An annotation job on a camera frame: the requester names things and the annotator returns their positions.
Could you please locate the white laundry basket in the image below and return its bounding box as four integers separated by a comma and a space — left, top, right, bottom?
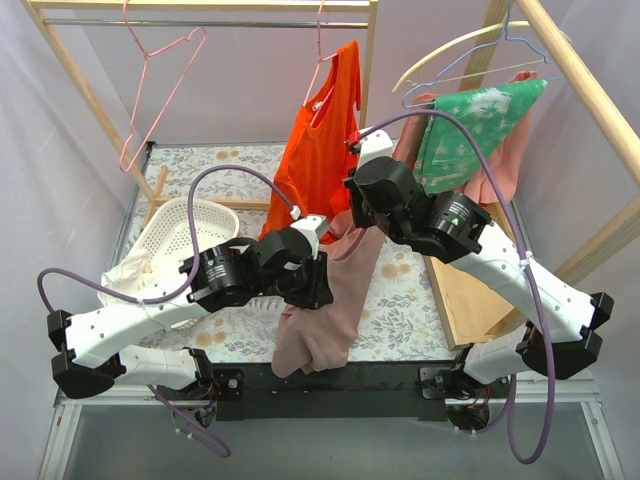
104, 197, 240, 330

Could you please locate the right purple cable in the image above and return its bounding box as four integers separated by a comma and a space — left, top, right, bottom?
359, 109, 559, 464

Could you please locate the right wooden clothes rack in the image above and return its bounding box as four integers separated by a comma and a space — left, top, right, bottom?
414, 0, 640, 351

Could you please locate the pink hanger holding orange shirt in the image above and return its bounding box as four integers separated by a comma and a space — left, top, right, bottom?
302, 0, 334, 105

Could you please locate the wooden clothes rack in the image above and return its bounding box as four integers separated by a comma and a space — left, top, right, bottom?
414, 0, 640, 351
19, 0, 377, 216

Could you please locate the white garment in basket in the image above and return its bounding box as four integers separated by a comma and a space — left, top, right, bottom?
100, 248, 154, 298

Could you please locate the dusty pink graphic t-shirt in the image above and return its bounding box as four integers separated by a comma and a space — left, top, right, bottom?
271, 211, 385, 378

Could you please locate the salmon pink pleated garment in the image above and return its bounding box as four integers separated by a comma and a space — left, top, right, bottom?
392, 71, 539, 206

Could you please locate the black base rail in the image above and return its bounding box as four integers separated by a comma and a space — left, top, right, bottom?
164, 359, 491, 421

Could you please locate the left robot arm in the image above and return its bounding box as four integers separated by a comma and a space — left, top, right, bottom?
47, 227, 333, 400

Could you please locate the green tie-dye garment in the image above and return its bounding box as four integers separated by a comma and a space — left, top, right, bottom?
409, 78, 549, 197

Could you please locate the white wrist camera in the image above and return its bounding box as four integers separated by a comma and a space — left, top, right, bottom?
289, 205, 329, 257
346, 129, 394, 169

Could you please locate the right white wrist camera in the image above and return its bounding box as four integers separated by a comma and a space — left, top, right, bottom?
346, 129, 394, 169

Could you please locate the left pink wire hanger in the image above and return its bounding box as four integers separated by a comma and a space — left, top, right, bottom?
118, 1, 207, 173

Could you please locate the blue wire hanger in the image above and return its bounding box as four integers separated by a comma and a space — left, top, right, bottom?
392, 1, 555, 110

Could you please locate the floral table cloth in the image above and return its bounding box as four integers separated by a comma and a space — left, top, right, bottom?
99, 140, 531, 364

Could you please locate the orange t-shirt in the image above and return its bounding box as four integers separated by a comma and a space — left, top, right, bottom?
274, 41, 362, 221

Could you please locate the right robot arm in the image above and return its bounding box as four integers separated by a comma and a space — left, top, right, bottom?
344, 157, 614, 398

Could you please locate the left wooden clothes rack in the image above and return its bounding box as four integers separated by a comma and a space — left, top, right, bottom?
19, 0, 377, 216

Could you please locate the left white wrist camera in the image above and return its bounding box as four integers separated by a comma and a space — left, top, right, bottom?
289, 205, 329, 257

